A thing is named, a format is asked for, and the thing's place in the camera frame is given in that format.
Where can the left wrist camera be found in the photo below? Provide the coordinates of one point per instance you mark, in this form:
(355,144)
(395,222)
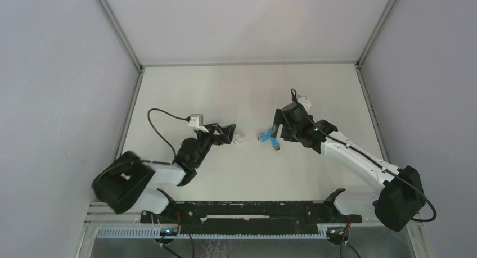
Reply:
(195,121)

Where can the blue plastic water faucet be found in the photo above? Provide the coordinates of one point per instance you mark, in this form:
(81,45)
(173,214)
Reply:
(266,136)

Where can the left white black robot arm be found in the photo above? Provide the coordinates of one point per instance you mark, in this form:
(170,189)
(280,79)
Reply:
(129,182)

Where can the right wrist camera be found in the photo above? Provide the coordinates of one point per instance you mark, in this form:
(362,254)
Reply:
(305,102)

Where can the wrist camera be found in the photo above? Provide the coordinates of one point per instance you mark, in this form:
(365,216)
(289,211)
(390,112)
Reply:
(305,102)
(195,121)

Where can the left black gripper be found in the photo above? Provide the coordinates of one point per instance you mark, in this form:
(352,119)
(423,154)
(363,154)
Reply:
(225,133)

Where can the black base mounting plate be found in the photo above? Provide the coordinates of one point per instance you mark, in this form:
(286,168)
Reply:
(237,231)

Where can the aluminium frame rail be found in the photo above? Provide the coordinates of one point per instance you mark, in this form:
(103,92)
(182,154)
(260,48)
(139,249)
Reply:
(111,211)

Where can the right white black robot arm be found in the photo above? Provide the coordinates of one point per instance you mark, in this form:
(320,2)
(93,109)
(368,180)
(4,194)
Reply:
(396,195)

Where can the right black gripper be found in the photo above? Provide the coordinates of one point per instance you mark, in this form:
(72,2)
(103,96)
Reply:
(279,119)

